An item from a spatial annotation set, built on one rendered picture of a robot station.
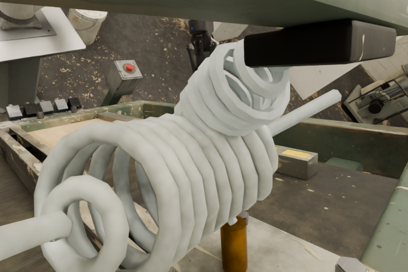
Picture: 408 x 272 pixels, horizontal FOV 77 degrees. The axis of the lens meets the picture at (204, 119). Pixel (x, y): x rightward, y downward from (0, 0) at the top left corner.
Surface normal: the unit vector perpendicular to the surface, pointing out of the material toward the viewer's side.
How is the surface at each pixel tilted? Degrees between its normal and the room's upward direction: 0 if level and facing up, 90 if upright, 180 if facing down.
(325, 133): 90
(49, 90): 0
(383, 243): 55
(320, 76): 90
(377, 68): 90
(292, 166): 90
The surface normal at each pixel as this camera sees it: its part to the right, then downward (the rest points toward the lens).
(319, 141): -0.70, 0.20
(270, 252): -0.07, -0.97
